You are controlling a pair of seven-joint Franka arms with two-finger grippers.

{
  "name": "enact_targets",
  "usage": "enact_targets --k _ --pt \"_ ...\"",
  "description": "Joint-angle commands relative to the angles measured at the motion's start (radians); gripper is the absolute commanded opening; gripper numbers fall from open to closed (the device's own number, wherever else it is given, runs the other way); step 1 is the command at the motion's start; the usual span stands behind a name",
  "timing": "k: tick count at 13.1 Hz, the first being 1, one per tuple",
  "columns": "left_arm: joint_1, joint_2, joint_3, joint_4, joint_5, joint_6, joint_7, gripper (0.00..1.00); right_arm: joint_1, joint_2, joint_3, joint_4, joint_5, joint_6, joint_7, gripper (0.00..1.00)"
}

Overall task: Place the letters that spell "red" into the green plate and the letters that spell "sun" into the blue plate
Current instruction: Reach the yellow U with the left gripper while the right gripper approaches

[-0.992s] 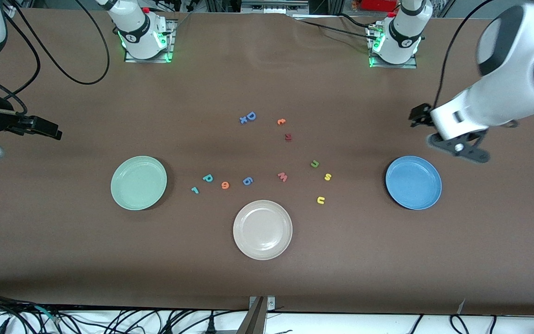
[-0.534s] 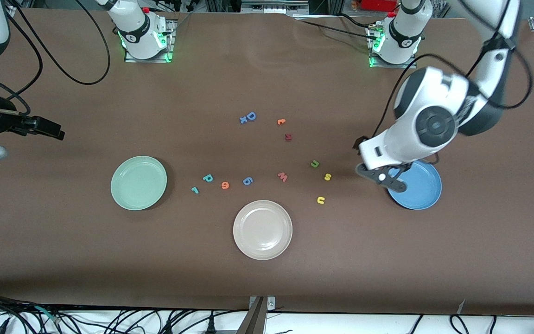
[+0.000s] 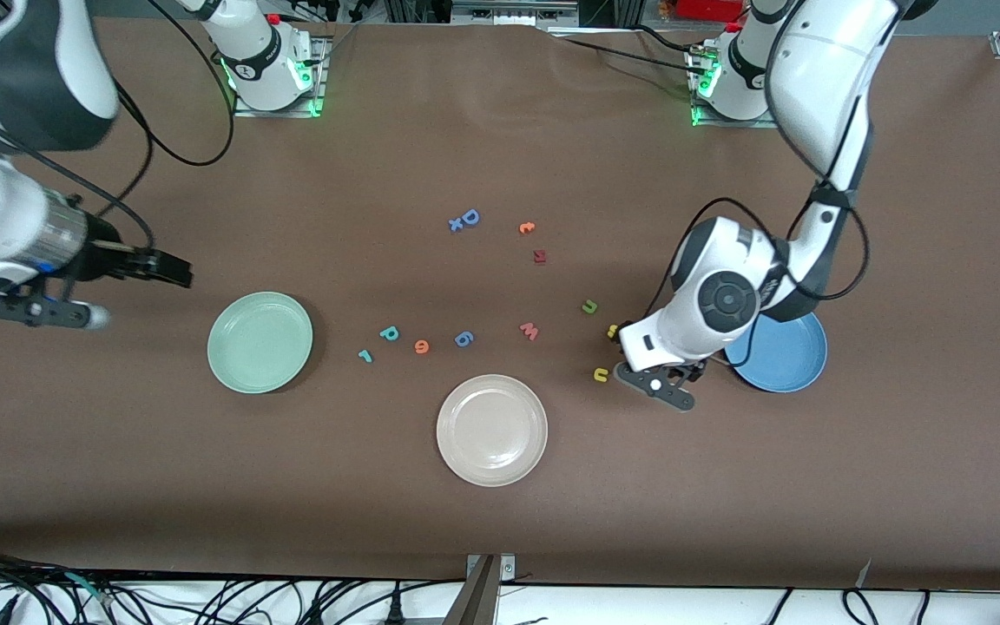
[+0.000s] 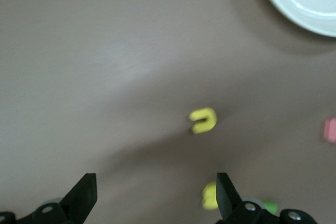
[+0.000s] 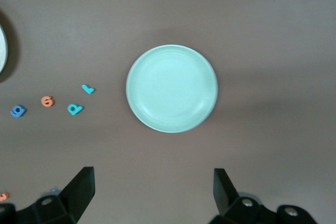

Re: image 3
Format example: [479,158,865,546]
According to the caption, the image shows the silver aluminium frame beam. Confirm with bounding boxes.
[451,0,581,27]

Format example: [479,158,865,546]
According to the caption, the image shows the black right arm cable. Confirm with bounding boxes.
[0,0,236,257]

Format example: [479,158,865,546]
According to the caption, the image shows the beige plate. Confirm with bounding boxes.
[436,373,549,488]

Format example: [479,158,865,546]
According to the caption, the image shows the black cable on table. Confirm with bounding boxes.
[548,24,718,75]

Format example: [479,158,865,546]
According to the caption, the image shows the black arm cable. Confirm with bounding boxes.
[643,0,871,322]
[0,0,236,257]

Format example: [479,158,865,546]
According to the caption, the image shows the silver metal bracket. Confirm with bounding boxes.
[467,554,516,582]

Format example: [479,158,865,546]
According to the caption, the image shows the teal floor cable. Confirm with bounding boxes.
[64,571,117,609]

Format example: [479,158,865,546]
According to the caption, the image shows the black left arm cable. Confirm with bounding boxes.
[643,0,871,322]

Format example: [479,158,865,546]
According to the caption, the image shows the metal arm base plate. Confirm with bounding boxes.
[689,48,780,129]
[233,36,329,118]

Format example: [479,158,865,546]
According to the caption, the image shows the mint green plate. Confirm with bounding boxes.
[207,291,314,395]

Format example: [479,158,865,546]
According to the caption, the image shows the red box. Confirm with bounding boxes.
[674,0,746,23]

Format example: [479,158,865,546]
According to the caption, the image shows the black looped floor cable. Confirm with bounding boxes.
[843,588,881,625]

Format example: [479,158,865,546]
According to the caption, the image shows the grey metal post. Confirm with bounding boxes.
[444,556,501,625]

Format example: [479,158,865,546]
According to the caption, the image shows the blue plate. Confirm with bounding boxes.
[726,312,829,394]

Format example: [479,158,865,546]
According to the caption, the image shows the brown table cover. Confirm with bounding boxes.
[0,16,1000,593]

